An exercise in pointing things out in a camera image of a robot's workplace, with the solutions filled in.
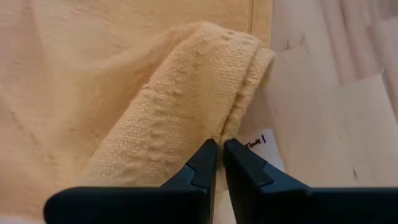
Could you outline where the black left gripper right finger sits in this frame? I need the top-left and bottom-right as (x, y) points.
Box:
(223, 138), (398, 224)

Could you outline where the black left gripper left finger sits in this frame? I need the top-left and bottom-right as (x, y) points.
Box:
(43, 138), (218, 224)

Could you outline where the mustard yellow towel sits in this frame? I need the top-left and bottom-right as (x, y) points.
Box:
(0, 0), (276, 224)

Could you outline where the white handwritten label tag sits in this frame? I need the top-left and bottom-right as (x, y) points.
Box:
(244, 128), (286, 175)

